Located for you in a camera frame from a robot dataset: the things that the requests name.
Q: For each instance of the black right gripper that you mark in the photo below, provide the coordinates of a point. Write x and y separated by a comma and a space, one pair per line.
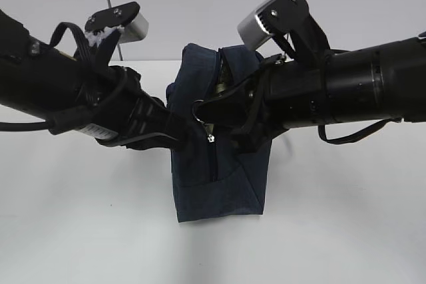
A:
268, 97

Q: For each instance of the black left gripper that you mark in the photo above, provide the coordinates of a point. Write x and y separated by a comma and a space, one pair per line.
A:
123, 115

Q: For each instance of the navy blue lunch bag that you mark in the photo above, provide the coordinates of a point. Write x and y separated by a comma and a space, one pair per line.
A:
209, 178

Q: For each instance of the green lid glass food container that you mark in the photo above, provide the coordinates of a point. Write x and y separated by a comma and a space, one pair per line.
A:
221, 88

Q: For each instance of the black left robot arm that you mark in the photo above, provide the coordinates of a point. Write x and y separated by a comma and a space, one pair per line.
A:
70, 86

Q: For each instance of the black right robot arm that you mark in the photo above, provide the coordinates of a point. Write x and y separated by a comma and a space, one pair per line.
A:
346, 95

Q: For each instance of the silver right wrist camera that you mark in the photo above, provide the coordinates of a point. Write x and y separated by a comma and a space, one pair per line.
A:
271, 18

